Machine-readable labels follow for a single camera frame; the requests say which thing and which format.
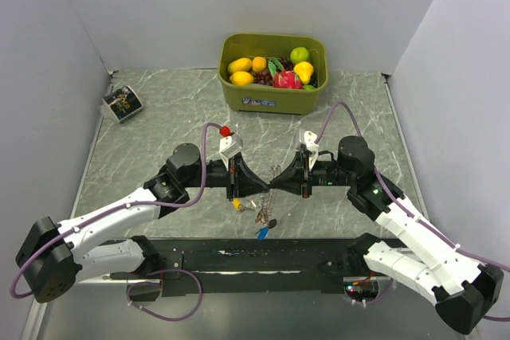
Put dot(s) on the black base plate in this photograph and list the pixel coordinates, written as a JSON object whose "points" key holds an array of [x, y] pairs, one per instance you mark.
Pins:
{"points": [[250, 265]]}

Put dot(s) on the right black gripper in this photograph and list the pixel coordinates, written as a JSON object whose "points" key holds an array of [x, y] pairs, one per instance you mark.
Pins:
{"points": [[297, 173]]}

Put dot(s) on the yellow mango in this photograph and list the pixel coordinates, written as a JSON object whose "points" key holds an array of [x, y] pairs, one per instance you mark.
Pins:
{"points": [[243, 64], [241, 78]]}

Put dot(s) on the black printed can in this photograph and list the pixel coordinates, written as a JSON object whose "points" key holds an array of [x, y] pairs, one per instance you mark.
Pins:
{"points": [[121, 105]]}

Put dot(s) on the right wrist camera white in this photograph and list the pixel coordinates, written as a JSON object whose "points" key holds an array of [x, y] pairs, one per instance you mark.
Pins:
{"points": [[308, 140]]}

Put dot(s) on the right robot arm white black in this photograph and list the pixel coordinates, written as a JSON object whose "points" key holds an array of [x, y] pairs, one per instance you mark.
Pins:
{"points": [[462, 287]]}

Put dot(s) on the yellow pear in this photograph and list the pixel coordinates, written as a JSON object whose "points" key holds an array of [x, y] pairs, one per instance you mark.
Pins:
{"points": [[304, 70]]}

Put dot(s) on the olive green plastic bin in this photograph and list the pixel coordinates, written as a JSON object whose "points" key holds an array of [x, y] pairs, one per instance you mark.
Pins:
{"points": [[263, 98]]}

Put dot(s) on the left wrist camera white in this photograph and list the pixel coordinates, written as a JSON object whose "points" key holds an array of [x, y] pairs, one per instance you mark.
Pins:
{"points": [[229, 146]]}

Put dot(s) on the dark red grapes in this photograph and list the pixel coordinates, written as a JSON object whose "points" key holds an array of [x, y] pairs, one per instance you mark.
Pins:
{"points": [[264, 77]]}

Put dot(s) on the blue tag key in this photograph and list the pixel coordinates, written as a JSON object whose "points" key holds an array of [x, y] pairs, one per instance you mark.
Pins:
{"points": [[262, 234]]}

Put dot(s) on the orange fruit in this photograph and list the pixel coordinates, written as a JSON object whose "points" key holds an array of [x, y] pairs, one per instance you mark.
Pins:
{"points": [[259, 64]]}

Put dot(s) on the yellow mango upper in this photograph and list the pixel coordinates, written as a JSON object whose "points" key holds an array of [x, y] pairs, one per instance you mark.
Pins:
{"points": [[243, 64]]}

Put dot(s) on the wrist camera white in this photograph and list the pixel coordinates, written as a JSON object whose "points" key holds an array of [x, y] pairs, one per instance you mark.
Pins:
{"points": [[229, 146], [308, 140]]}

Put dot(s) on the black tag key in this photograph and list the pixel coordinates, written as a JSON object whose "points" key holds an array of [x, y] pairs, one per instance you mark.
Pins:
{"points": [[272, 223]]}

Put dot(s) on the yellow mango lower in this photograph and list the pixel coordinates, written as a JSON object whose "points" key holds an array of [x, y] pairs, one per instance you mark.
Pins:
{"points": [[241, 78]]}

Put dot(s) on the metal keyring disc with rings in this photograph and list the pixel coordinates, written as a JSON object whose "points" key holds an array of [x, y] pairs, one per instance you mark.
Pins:
{"points": [[265, 211]]}

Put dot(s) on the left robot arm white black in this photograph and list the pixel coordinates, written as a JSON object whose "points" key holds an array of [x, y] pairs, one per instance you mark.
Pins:
{"points": [[55, 256]]}

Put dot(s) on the pink dragon fruit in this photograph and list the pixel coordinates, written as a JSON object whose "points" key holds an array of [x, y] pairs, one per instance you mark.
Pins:
{"points": [[287, 80]]}

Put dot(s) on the green apple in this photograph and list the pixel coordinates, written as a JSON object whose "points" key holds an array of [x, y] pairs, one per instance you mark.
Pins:
{"points": [[299, 54]]}

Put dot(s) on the yellow tag key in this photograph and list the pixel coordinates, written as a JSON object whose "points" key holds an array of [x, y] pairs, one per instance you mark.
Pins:
{"points": [[240, 207]]}

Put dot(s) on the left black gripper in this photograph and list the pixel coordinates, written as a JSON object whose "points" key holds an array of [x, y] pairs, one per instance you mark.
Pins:
{"points": [[246, 182]]}

